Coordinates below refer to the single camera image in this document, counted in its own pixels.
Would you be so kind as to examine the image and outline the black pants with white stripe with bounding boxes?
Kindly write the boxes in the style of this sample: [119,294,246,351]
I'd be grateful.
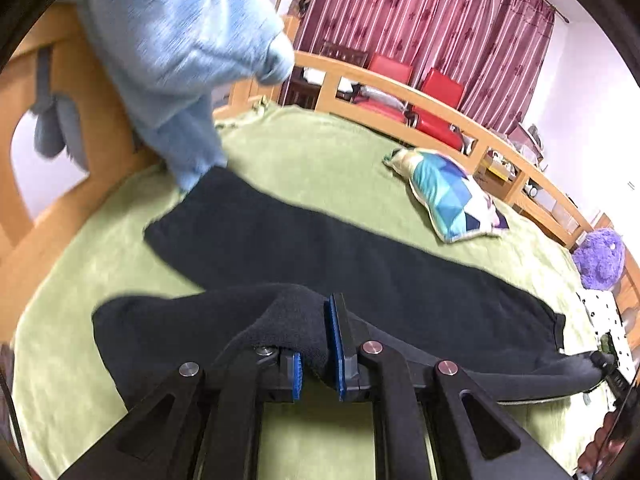
[92,168,603,406]

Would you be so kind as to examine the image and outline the person's right hand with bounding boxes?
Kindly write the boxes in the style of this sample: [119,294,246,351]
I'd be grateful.
[575,410,627,479]

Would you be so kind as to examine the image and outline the dark green item on pillow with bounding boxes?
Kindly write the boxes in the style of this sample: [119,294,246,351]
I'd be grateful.
[600,332,617,359]

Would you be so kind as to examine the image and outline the white floral pillow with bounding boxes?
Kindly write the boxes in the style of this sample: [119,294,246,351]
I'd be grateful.
[577,289,631,363]

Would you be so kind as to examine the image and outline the purple plush toy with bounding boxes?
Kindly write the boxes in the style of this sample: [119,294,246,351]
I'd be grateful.
[572,228,626,290]

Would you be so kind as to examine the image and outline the geometric patterned cushion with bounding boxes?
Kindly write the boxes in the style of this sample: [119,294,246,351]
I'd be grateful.
[383,148,510,244]

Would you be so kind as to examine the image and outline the green plush bed blanket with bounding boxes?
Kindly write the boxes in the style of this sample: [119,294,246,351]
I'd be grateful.
[13,105,597,479]

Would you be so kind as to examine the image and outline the dark wooden chair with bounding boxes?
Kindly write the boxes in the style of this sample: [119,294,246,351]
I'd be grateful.
[278,39,371,111]

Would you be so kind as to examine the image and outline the left red chair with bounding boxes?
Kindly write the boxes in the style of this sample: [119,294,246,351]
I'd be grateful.
[349,52,417,126]

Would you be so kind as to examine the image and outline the light blue fleece garment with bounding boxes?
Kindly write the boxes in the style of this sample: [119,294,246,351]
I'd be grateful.
[60,0,295,192]

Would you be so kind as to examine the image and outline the dark red striped curtain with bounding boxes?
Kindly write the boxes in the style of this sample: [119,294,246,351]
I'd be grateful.
[296,0,555,133]

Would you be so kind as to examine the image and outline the wooden bed frame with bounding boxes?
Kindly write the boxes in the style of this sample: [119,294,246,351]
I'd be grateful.
[0,1,640,340]

